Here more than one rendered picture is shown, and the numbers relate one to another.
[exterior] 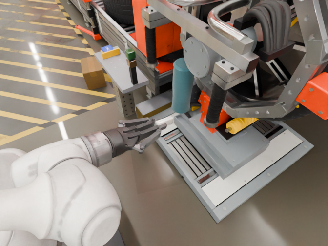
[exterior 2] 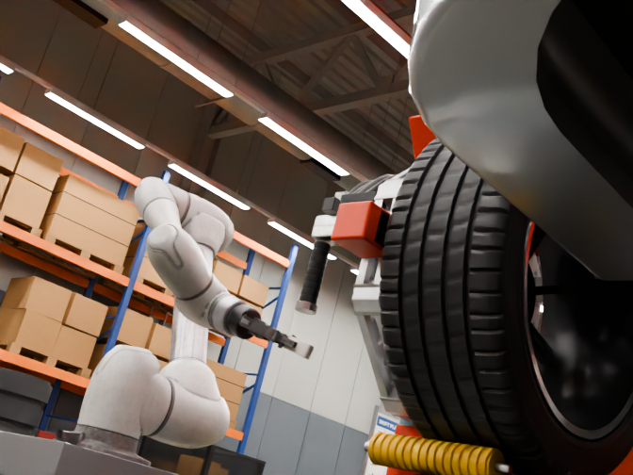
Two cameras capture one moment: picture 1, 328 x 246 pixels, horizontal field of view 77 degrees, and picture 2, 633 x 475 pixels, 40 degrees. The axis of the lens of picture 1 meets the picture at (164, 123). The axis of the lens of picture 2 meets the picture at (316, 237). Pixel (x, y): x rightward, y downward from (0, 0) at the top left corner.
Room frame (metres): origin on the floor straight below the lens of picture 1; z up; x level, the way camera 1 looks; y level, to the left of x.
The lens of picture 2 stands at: (0.04, -1.79, 0.34)
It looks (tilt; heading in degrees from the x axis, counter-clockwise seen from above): 18 degrees up; 79
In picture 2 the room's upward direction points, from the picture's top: 15 degrees clockwise
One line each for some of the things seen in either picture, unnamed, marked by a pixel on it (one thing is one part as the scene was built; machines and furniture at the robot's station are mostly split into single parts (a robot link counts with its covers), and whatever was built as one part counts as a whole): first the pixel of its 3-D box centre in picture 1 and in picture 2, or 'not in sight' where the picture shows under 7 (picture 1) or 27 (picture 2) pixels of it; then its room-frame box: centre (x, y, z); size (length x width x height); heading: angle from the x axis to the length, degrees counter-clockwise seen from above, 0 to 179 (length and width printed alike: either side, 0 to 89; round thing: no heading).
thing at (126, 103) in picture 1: (123, 91); not in sight; (1.10, 0.29, 0.21); 0.10 x 0.10 x 0.42; 33
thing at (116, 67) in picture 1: (119, 67); not in sight; (1.07, 0.27, 0.44); 0.43 x 0.17 x 0.03; 33
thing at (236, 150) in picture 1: (231, 119); not in sight; (0.75, -0.39, 0.32); 0.40 x 0.30 x 0.28; 33
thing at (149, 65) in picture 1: (151, 46); not in sight; (0.67, 0.05, 0.83); 0.04 x 0.04 x 0.16
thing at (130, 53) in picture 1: (130, 53); not in sight; (0.91, 0.17, 0.64); 0.04 x 0.04 x 0.04; 33
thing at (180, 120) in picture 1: (218, 133); not in sight; (0.79, -0.36, 0.13); 0.50 x 0.36 x 0.10; 33
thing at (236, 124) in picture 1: (250, 116); (433, 457); (0.61, -0.39, 0.51); 0.29 x 0.06 x 0.06; 123
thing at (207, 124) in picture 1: (215, 104); (314, 275); (0.38, -0.14, 0.83); 0.04 x 0.04 x 0.16
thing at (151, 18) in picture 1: (157, 14); not in sight; (0.68, 0.02, 0.93); 0.09 x 0.05 x 0.05; 123
